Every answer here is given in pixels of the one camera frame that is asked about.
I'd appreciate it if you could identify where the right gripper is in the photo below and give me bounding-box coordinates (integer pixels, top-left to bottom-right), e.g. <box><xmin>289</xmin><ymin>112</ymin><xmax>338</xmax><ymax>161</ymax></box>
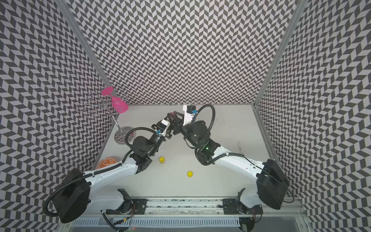
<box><xmin>167</xmin><ymin>113</ymin><xmax>201</xmax><ymax>149</ymax></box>

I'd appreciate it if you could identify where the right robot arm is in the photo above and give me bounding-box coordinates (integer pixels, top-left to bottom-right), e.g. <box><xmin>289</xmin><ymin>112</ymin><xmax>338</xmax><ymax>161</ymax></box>
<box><xmin>167</xmin><ymin>104</ymin><xmax>290</xmax><ymax>213</ymax></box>

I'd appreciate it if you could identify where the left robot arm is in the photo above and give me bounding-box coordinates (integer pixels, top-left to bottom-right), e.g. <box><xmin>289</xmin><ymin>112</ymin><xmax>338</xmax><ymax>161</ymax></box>
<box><xmin>43</xmin><ymin>114</ymin><xmax>183</xmax><ymax>223</ymax></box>

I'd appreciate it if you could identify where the pink plastic wine glass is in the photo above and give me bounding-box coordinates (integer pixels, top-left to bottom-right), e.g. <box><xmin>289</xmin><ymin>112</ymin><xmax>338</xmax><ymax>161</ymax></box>
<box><xmin>101</xmin><ymin>87</ymin><xmax>129</xmax><ymax>114</ymax></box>

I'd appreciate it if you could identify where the orange patterned plate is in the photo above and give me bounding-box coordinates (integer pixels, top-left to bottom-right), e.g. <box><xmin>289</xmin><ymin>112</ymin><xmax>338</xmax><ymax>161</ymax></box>
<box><xmin>96</xmin><ymin>157</ymin><xmax>120</xmax><ymax>169</ymax></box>

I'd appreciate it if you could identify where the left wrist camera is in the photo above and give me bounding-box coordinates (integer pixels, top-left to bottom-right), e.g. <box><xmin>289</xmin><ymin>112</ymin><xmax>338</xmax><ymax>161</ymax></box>
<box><xmin>156</xmin><ymin>119</ymin><xmax>171</xmax><ymax>137</ymax></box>

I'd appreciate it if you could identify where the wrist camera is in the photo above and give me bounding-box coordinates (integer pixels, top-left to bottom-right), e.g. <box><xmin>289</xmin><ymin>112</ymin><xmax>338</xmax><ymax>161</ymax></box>
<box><xmin>156</xmin><ymin>119</ymin><xmax>171</xmax><ymax>137</ymax></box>
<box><xmin>183</xmin><ymin>105</ymin><xmax>197</xmax><ymax>126</ymax></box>

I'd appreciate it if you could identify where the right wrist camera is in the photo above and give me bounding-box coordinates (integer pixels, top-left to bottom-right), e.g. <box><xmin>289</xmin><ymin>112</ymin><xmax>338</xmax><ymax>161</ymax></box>
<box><xmin>183</xmin><ymin>105</ymin><xmax>197</xmax><ymax>126</ymax></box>

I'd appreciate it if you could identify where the chrome wire glass rack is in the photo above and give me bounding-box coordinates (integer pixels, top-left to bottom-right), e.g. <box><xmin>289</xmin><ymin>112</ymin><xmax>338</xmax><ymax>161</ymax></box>
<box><xmin>75</xmin><ymin>93</ymin><xmax>133</xmax><ymax>146</ymax></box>

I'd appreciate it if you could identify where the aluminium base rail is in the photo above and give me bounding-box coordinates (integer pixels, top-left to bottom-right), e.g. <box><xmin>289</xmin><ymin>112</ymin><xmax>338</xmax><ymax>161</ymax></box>
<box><xmin>66</xmin><ymin>197</ymin><xmax>308</xmax><ymax>218</ymax></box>

